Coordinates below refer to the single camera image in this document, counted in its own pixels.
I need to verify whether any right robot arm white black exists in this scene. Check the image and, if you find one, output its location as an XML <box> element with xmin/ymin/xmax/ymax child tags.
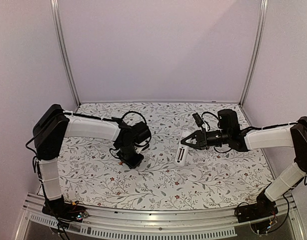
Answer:
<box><xmin>175</xmin><ymin>109</ymin><xmax>307</xmax><ymax>218</ymax></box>

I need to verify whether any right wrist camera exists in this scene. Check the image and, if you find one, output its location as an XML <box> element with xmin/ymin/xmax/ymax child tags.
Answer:
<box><xmin>192</xmin><ymin>112</ymin><xmax>205</xmax><ymax>128</ymax></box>

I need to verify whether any floral patterned table mat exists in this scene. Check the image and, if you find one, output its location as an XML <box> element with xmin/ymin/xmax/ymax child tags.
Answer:
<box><xmin>57</xmin><ymin>102</ymin><xmax>273</xmax><ymax>211</ymax></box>

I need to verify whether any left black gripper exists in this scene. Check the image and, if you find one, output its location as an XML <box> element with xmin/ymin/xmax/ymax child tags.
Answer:
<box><xmin>116</xmin><ymin>144</ymin><xmax>145</xmax><ymax>170</ymax></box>

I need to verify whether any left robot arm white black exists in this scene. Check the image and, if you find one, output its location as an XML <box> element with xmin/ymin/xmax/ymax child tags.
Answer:
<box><xmin>25</xmin><ymin>104</ymin><xmax>152</xmax><ymax>217</ymax></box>

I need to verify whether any aluminium frame post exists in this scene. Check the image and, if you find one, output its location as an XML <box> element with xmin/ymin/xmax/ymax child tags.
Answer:
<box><xmin>239</xmin><ymin>0</ymin><xmax>268</xmax><ymax>107</ymax></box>
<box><xmin>50</xmin><ymin>0</ymin><xmax>81</xmax><ymax>107</ymax></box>

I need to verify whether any left aluminium frame post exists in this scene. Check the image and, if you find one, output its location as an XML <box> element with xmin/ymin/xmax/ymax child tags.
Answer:
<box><xmin>50</xmin><ymin>0</ymin><xmax>81</xmax><ymax>107</ymax></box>

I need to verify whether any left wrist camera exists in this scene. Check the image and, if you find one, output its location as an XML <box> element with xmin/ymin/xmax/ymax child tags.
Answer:
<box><xmin>131</xmin><ymin>121</ymin><xmax>152</xmax><ymax>150</ymax></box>

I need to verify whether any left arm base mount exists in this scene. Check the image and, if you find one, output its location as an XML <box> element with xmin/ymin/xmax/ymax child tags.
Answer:
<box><xmin>42</xmin><ymin>197</ymin><xmax>89</xmax><ymax>222</ymax></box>

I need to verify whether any right aluminium frame post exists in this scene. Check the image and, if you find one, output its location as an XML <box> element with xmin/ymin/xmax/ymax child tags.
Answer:
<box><xmin>239</xmin><ymin>0</ymin><xmax>268</xmax><ymax>107</ymax></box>

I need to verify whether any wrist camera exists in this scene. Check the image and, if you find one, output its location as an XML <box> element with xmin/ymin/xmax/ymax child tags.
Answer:
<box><xmin>192</xmin><ymin>112</ymin><xmax>205</xmax><ymax>128</ymax></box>
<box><xmin>131</xmin><ymin>121</ymin><xmax>152</xmax><ymax>150</ymax></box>

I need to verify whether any white remote control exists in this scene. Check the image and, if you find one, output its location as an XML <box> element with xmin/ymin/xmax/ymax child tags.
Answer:
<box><xmin>174</xmin><ymin>130</ymin><xmax>190</xmax><ymax>167</ymax></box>

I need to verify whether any front aluminium rail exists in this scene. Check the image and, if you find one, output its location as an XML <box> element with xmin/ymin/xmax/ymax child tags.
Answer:
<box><xmin>15</xmin><ymin>193</ymin><xmax>307</xmax><ymax>240</ymax></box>

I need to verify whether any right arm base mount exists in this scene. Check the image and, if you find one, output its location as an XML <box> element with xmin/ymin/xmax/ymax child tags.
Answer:
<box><xmin>234</xmin><ymin>200</ymin><xmax>278</xmax><ymax>235</ymax></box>

